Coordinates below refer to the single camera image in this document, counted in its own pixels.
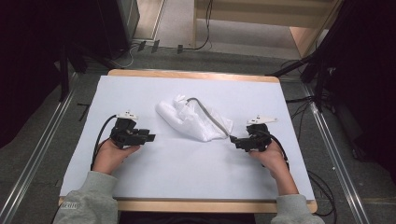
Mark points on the light wooden table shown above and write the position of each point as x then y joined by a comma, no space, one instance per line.
193,206

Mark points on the white mesh laundry bag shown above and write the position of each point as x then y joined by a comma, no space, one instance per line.
194,119

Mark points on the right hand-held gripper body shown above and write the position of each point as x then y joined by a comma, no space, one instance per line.
258,137

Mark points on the black metal stand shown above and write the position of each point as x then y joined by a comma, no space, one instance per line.
64,74
311,67

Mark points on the dark cabinet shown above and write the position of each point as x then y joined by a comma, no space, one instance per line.
120,25

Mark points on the person's left hand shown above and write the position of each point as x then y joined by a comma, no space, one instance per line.
109,157

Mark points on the person's right hand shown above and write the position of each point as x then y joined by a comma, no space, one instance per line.
272,158

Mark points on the dark floor tape strip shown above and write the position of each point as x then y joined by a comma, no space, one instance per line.
180,48
141,46
155,46

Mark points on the light wooden shelf unit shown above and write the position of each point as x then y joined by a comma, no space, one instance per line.
267,14

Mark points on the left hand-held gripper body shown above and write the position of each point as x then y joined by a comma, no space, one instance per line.
124,133

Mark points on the metal floor rail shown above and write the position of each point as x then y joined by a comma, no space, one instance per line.
336,158
34,158

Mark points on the black curtain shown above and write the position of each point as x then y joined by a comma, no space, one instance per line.
367,77
31,62

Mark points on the white table cover sheet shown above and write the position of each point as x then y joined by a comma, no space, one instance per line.
186,168

